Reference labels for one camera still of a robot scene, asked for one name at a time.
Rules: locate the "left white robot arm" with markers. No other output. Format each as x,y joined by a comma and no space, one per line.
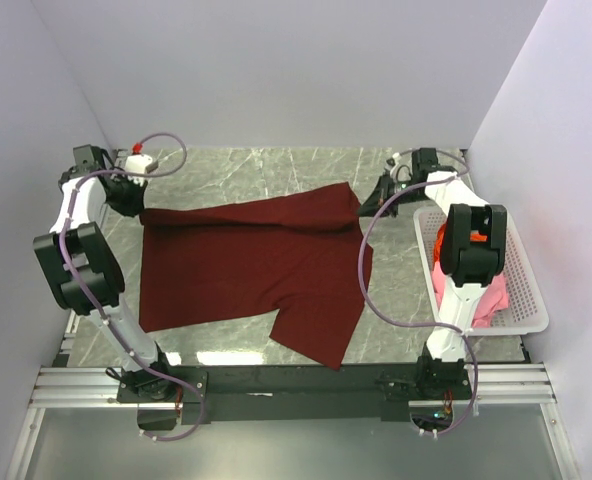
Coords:
83,274

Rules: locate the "black base beam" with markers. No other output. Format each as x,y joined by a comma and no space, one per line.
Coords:
285,392

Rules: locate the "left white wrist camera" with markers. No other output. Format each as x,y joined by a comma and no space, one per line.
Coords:
140,164

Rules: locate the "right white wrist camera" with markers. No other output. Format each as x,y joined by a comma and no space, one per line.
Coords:
397,162

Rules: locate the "aluminium rail frame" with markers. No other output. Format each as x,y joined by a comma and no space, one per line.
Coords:
81,388

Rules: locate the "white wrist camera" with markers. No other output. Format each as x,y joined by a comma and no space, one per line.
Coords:
140,164
397,162

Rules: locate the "dark red t shirt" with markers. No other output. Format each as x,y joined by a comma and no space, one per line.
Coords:
298,256

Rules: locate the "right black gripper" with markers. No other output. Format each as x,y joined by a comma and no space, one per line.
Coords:
379,197

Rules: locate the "pink t shirt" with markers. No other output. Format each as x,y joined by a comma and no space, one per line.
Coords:
494,299

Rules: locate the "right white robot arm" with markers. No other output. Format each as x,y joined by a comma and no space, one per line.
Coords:
472,254

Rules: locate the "orange t shirt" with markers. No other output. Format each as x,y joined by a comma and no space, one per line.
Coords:
441,240

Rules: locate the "white plastic basket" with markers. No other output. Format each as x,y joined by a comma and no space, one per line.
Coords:
526,313

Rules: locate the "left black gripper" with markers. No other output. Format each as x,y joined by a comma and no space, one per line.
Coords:
136,206

